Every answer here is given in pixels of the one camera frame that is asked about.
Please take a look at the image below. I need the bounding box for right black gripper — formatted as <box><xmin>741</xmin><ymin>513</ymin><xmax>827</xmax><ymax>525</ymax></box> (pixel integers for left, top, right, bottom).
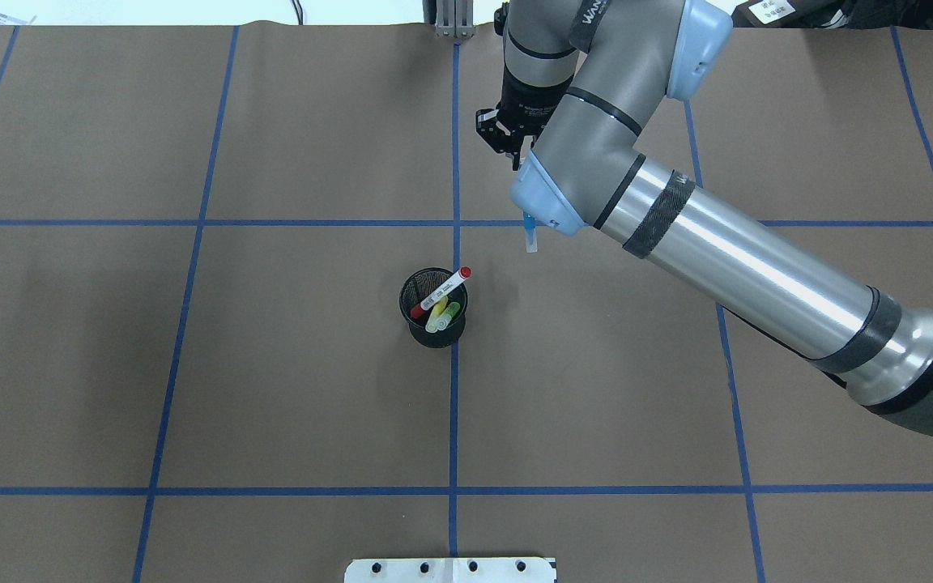
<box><xmin>497</xmin><ymin>77</ymin><xmax>573</xmax><ymax>172</ymax></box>

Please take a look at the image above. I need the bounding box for blue marker pen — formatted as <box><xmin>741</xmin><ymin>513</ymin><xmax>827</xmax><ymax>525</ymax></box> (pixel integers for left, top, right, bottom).
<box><xmin>522</xmin><ymin>213</ymin><xmax>539</xmax><ymax>253</ymax></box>

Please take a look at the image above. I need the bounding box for red capped white marker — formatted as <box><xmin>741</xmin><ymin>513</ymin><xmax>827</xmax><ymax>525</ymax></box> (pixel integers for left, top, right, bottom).
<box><xmin>410</xmin><ymin>266</ymin><xmax>471</xmax><ymax>320</ymax></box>

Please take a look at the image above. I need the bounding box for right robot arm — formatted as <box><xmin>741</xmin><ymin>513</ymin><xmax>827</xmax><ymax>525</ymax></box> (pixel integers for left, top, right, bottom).
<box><xmin>497</xmin><ymin>1</ymin><xmax>933</xmax><ymax>438</ymax></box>

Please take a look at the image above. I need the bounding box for black mesh pen cup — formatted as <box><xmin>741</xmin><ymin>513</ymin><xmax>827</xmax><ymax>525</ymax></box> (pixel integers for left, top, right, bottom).
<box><xmin>398</xmin><ymin>266</ymin><xmax>471</xmax><ymax>348</ymax></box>

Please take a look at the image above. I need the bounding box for green highlighter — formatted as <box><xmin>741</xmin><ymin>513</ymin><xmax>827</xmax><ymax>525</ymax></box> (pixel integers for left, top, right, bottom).
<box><xmin>436</xmin><ymin>301</ymin><xmax>462</xmax><ymax>330</ymax></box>

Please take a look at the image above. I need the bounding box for yellow highlighter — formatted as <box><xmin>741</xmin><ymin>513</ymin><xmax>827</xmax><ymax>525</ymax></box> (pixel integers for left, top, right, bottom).
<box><xmin>425</xmin><ymin>296</ymin><xmax>449</xmax><ymax>333</ymax></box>

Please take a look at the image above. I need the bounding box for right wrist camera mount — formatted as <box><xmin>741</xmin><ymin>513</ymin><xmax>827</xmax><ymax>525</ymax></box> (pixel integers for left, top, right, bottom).
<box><xmin>475</xmin><ymin>108</ymin><xmax>518</xmax><ymax>158</ymax></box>

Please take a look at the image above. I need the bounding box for aluminium frame post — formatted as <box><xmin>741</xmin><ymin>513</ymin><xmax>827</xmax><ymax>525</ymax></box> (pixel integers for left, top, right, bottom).
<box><xmin>421</xmin><ymin>0</ymin><xmax>476</xmax><ymax>40</ymax></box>

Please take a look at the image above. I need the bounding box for white camera stand base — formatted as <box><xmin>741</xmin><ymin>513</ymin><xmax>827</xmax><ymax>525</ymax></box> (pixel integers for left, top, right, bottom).
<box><xmin>343</xmin><ymin>556</ymin><xmax>559</xmax><ymax>582</ymax></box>

